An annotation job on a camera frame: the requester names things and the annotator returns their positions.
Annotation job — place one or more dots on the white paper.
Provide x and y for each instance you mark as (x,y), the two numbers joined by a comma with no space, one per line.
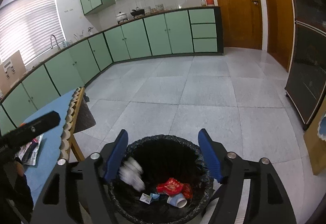
(130,173)

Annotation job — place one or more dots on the white paper cup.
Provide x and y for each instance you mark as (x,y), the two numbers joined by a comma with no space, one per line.
(178,201)

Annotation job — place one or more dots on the chrome sink faucet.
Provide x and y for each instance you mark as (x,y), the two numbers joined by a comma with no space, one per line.
(54,42)

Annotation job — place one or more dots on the brown cardboard box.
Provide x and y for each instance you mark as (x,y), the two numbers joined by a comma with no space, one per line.
(12,70)

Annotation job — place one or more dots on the black lined trash bin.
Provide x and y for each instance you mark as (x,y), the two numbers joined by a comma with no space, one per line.
(162,157)

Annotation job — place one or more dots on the small blue white packet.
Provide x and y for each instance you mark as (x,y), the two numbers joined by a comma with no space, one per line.
(149,198)

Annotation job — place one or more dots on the silver foil snack bag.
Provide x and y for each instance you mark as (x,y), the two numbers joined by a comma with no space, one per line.
(28,153)

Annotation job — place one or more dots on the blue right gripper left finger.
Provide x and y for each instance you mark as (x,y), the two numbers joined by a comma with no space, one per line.
(112,154)

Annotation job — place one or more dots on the wooden table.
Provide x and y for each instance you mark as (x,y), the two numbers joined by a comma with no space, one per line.
(78,118)

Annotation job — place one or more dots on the window blinds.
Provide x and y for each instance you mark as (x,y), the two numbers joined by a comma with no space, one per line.
(26,26)

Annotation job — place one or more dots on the green lower kitchen cabinets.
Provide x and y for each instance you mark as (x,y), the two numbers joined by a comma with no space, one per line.
(196,30)

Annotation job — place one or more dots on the blue table cloth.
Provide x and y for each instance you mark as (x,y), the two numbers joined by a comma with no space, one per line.
(54,144)

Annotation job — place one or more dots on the black glass cabinet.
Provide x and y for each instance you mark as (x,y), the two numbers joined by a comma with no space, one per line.
(306,82)

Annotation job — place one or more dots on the wooden door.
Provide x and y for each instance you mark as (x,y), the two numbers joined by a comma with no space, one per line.
(242,23)

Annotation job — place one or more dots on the red snack wrapper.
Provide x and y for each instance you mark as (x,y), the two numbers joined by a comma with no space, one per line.
(173,187)

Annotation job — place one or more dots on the black wok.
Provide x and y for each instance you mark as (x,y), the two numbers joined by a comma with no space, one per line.
(138,12)

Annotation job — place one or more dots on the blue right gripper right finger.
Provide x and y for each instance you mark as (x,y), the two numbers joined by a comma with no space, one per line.
(213,154)

